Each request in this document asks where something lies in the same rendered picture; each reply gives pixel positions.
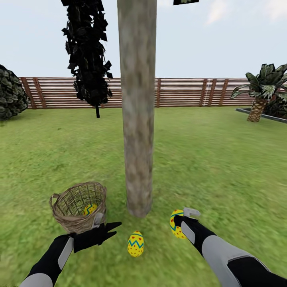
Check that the easter egg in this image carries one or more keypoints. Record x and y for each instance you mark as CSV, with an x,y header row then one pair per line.
x,y
136,244
88,209
175,229

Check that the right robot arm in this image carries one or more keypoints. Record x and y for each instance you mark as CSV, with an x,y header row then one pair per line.
x,y
233,266

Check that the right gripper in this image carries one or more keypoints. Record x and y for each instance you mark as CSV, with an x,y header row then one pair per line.
x,y
178,220

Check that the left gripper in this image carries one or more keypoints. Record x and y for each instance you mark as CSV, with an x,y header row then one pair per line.
x,y
100,234

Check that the wicker basket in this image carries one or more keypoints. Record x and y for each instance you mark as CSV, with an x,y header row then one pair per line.
x,y
77,223

